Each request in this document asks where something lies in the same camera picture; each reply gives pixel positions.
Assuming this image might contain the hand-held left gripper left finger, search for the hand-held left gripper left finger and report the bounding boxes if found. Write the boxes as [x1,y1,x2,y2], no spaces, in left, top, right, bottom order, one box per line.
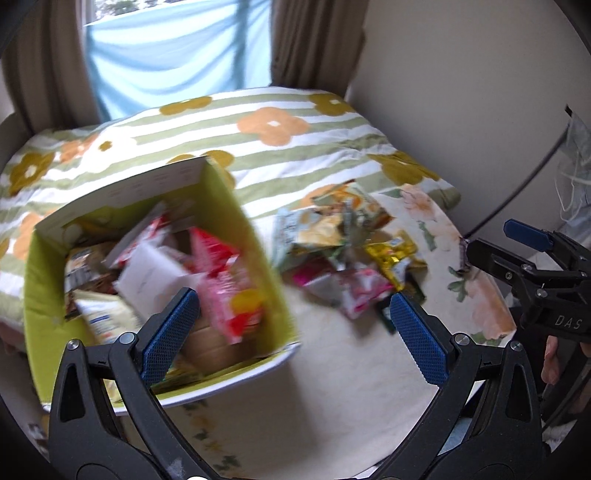
[48,287,218,480]

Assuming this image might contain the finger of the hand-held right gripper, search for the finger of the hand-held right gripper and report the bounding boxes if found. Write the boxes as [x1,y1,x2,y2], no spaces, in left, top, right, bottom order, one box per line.
[464,237,552,298]
[503,219,580,261]

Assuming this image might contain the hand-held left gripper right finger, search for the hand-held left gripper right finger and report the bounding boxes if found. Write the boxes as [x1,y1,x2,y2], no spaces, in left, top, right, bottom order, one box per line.
[369,292,544,480]

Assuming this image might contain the heap of assorted snack bags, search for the heap of assorted snack bags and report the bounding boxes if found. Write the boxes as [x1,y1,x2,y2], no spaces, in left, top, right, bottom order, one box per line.
[62,200,269,370]

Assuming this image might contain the pile of snack packets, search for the pile of snack packets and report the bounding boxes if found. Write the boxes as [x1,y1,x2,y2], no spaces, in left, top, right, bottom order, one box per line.
[270,182,428,333]

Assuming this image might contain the yellow-green cardboard box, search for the yellow-green cardboard box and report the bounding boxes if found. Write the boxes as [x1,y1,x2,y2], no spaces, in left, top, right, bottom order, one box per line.
[23,156,303,416]

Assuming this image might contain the person's right hand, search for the person's right hand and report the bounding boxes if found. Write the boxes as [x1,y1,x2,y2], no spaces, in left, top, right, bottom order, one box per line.
[542,335,562,387]

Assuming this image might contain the floral tablecloth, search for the floral tablecloth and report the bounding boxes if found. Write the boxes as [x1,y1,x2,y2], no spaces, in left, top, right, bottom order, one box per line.
[115,185,518,480]

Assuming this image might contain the pale hanging garment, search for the pale hanging garment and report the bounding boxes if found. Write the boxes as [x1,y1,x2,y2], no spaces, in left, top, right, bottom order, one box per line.
[556,115,591,232]

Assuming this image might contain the striped floral blanket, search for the striped floral blanket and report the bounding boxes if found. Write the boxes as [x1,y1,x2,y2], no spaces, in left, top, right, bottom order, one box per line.
[0,87,462,325]

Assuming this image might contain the grey bed headboard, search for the grey bed headboard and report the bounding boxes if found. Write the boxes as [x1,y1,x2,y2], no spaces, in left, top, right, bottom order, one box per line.
[0,113,34,160]

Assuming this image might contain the light blue cloth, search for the light blue cloth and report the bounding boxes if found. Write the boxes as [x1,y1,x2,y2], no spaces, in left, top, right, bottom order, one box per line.
[84,0,273,121]

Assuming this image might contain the brown curtain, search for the brown curtain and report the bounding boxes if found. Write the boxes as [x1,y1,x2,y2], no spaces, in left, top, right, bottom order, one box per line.
[270,0,368,95]
[0,0,105,125]

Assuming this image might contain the window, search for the window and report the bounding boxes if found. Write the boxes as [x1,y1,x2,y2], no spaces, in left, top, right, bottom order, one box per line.
[81,0,195,26]

